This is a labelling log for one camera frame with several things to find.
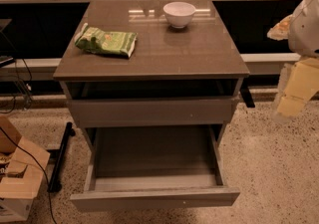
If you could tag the black metal floor stand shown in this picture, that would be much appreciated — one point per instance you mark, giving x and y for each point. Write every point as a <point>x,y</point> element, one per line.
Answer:
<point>57,155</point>

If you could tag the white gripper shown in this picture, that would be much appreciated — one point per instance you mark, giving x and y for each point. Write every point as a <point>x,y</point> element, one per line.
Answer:
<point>305,32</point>

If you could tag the white ceramic bowl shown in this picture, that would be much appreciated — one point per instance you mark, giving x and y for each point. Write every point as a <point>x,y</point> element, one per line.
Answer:
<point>179,14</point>

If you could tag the grey drawer cabinet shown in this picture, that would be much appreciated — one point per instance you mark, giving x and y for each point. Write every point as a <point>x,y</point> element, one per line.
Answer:
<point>198,62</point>

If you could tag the closed top drawer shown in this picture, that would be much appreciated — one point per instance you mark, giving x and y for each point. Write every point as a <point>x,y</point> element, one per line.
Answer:
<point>103,113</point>

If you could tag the open middle drawer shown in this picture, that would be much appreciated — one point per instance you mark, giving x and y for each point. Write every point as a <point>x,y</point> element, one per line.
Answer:
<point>154,167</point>

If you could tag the green jalapeno chip bag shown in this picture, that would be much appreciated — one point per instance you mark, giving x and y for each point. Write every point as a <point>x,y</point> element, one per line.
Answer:
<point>96,41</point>

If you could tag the cardboard box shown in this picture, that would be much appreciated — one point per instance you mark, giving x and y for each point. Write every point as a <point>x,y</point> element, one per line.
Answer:
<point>22,165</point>

